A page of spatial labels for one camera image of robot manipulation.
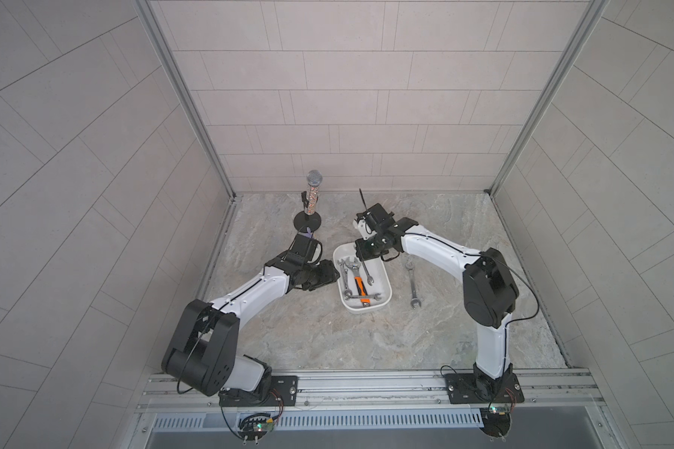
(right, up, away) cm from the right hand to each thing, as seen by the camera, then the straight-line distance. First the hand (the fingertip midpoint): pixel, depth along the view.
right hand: (357, 252), depth 90 cm
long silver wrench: (+18, -15, -3) cm, 24 cm away
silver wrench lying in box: (-2, -13, -2) cm, 14 cm away
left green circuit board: (-24, -38, -25) cm, 52 cm away
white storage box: (-5, 0, +1) cm, 5 cm away
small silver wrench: (+4, -7, -6) cm, 10 cm away
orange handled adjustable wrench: (+2, -12, -2) cm, 12 cm away
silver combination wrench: (-4, -7, +3) cm, 9 cm away
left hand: (-6, -6, -4) cm, 9 cm away
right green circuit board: (+34, -39, -22) cm, 56 cm away
